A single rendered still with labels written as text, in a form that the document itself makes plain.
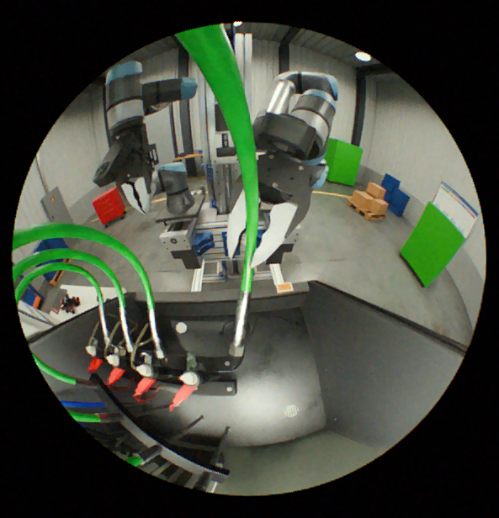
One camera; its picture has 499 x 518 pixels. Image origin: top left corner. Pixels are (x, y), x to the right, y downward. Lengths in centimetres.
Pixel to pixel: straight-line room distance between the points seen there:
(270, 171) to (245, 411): 58
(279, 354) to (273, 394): 14
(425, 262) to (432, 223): 72
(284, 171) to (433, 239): 318
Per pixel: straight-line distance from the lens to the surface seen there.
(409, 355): 28
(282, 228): 17
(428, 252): 332
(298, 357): 54
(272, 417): 55
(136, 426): 35
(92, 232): 19
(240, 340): 21
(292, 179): 20
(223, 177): 80
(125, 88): 36
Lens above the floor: 135
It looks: 47 degrees down
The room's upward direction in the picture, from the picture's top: straight up
